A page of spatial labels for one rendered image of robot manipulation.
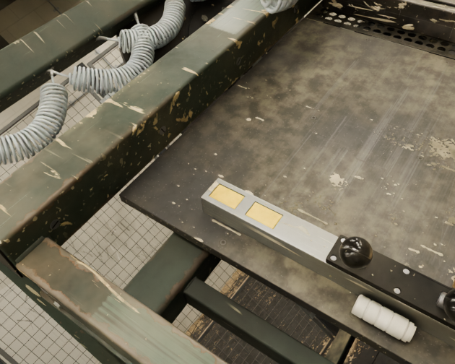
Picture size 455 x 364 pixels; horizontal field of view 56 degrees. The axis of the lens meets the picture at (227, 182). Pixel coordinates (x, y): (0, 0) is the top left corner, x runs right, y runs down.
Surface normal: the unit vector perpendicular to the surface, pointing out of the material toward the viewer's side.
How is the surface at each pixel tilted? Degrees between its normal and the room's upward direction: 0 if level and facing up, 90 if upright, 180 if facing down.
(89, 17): 90
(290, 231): 52
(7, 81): 90
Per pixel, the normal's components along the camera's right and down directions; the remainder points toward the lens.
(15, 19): 0.36, -0.15
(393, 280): -0.05, -0.65
